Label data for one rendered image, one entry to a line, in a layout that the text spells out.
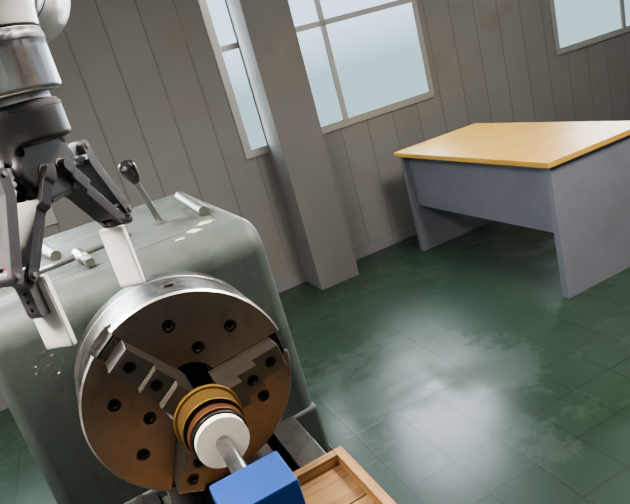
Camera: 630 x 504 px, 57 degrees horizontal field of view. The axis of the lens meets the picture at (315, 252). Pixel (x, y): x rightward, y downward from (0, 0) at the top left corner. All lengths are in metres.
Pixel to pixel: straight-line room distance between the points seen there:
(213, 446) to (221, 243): 0.39
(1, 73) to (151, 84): 3.28
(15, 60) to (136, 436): 0.55
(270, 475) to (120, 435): 0.33
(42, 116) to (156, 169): 3.27
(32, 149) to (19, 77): 0.06
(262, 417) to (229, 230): 0.33
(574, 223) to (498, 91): 2.07
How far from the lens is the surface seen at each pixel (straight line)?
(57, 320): 0.57
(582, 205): 3.21
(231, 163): 3.93
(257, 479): 0.64
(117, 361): 0.82
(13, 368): 1.02
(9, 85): 0.56
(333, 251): 3.96
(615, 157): 3.34
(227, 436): 0.76
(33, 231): 0.56
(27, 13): 0.59
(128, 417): 0.89
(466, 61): 4.82
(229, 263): 1.02
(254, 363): 0.85
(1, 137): 0.57
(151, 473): 0.94
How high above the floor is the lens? 1.49
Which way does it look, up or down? 18 degrees down
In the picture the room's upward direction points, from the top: 16 degrees counter-clockwise
